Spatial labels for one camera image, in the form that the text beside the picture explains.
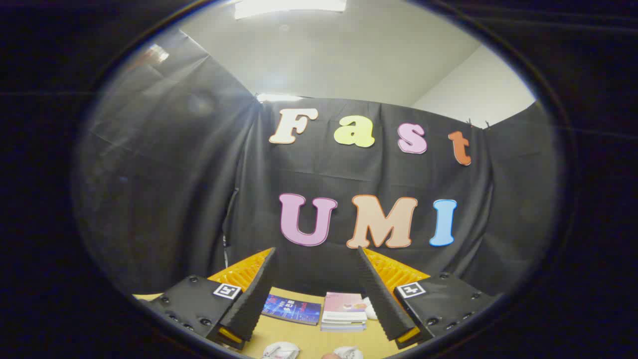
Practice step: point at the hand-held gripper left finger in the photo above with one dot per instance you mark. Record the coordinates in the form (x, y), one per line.
(254, 299)

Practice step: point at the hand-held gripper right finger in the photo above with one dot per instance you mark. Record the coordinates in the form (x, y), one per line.
(381, 299)

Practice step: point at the white canvas shoe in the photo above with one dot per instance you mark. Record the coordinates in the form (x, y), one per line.
(280, 351)
(349, 353)

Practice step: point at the blue cover book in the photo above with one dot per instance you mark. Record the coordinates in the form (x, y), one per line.
(294, 309)

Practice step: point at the black backdrop cloth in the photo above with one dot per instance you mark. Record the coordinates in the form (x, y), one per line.
(199, 199)

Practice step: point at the ceiling light panel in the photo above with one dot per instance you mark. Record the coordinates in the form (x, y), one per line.
(289, 7)

